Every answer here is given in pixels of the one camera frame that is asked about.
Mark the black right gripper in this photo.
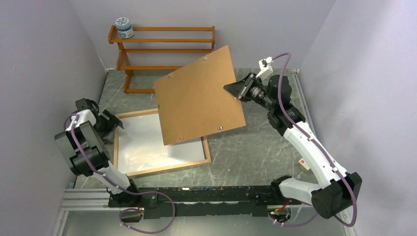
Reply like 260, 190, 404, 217
224, 72, 276, 111

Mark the brown frame backing board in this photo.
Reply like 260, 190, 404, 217
154, 46, 246, 145

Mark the light wooden picture frame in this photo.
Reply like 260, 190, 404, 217
113, 108, 212, 179

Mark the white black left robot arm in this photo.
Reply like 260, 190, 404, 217
54, 98, 142, 207

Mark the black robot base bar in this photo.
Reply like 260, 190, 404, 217
108, 185, 301, 219

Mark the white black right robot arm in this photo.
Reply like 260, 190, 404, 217
223, 73, 362, 219

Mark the orange wooden shelf rack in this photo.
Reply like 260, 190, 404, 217
108, 25, 216, 93

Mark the white blue lidded jar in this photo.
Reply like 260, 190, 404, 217
115, 17, 134, 39

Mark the small white red box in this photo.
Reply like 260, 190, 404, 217
298, 158, 310, 171

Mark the aluminium rail frame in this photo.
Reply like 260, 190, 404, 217
54, 73, 362, 228

